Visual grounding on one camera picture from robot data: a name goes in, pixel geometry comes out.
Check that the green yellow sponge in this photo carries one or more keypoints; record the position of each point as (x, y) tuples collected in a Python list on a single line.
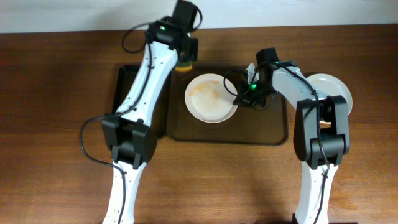
[(184, 67)]

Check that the white plate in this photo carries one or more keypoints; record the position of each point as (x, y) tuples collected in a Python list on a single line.
[(332, 86), (209, 98)]

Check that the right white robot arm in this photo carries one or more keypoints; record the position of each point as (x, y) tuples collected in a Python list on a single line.
[(321, 131)]

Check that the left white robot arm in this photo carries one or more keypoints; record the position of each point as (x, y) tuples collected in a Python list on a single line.
[(127, 132)]

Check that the large brown tray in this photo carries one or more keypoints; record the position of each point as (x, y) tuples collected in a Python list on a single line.
[(246, 126)]

